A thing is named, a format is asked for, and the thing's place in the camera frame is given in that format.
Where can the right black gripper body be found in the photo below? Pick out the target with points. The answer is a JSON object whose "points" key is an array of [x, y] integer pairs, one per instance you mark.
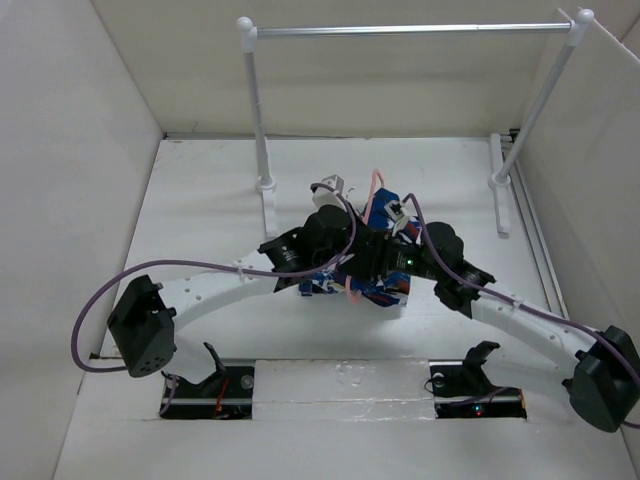
{"points": [[396, 256]]}

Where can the blue white red patterned trousers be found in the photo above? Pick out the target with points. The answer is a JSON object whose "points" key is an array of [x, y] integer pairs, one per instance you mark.
{"points": [[384, 292]]}

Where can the pink plastic hanger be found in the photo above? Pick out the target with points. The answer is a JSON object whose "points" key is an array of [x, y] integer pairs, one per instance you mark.
{"points": [[377, 181]]}

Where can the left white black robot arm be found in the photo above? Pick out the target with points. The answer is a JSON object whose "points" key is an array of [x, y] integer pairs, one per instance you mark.
{"points": [[148, 315]]}

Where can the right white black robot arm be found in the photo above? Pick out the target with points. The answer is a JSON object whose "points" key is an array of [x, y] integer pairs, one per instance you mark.
{"points": [[593, 371]]}

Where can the white metal clothes rack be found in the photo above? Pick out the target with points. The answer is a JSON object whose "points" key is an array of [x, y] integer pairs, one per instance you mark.
{"points": [[499, 182]]}

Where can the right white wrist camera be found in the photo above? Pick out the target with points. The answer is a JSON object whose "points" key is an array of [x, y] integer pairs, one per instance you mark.
{"points": [[402, 221]]}

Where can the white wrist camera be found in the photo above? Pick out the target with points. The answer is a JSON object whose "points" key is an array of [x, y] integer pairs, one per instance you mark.
{"points": [[402, 221], [329, 190]]}

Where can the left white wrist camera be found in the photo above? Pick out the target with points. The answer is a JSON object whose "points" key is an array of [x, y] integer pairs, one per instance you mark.
{"points": [[329, 190]]}

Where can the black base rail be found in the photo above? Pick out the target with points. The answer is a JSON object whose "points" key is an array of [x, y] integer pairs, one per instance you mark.
{"points": [[340, 390]]}

